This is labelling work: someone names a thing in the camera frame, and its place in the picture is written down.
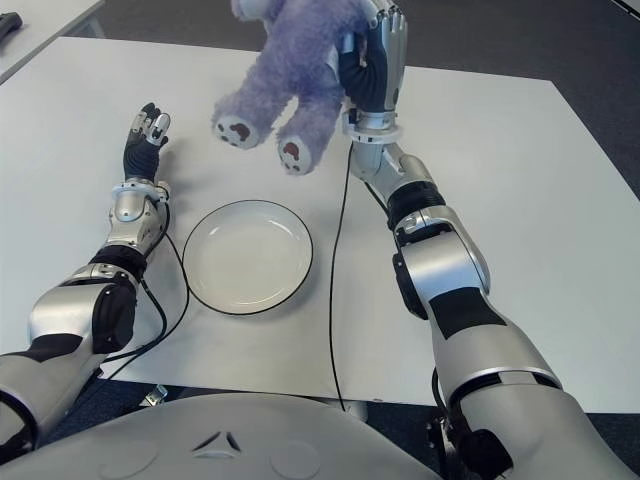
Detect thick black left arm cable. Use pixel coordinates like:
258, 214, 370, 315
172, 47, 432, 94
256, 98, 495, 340
104, 279, 169, 359

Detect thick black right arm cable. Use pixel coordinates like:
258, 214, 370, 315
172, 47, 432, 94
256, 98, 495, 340
430, 366, 452, 454

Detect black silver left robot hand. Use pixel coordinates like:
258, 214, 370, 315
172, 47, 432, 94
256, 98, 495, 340
123, 102, 173, 179

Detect black handheld controller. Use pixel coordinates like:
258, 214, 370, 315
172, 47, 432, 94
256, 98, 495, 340
0, 11, 24, 39

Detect purple plush teddy bear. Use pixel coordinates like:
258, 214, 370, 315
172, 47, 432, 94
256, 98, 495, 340
210, 0, 377, 177

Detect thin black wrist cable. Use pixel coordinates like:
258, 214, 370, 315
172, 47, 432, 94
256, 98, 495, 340
327, 141, 352, 413
102, 199, 192, 382

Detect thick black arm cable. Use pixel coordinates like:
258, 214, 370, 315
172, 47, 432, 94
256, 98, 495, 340
430, 366, 452, 454
104, 279, 169, 359

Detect grey table leg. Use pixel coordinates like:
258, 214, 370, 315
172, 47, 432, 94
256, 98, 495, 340
343, 399, 372, 424

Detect white plate with black rim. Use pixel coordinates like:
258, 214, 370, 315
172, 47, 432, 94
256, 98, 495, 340
181, 199, 316, 316

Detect white neighbouring table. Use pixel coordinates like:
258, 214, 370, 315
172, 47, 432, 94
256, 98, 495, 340
0, 0, 107, 84

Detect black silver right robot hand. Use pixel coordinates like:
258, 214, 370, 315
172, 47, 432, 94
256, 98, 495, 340
337, 0, 409, 114

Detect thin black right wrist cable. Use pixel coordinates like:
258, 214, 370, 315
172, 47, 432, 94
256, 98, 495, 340
327, 141, 352, 413

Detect thin black left wrist cable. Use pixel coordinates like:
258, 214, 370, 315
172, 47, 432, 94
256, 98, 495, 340
102, 199, 192, 382

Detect grey robot torso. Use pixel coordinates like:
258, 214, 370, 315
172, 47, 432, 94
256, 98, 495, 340
0, 392, 616, 480

